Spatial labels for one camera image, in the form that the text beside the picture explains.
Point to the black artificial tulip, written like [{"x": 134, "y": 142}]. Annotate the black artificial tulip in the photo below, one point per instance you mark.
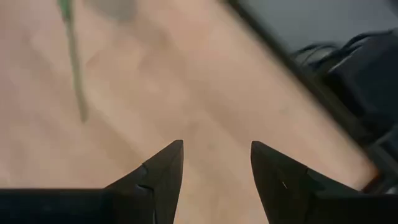
[{"x": 74, "y": 62}]

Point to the black aluminium table frame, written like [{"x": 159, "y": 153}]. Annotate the black aluminium table frame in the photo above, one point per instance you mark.
[{"x": 280, "y": 48}]

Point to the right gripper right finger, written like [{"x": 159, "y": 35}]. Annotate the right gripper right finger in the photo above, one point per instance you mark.
[{"x": 295, "y": 199}]

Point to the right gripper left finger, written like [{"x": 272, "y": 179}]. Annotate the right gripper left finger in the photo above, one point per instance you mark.
[{"x": 130, "y": 205}]

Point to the black mesh computer case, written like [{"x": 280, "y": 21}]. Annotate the black mesh computer case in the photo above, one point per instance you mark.
[{"x": 367, "y": 87}]

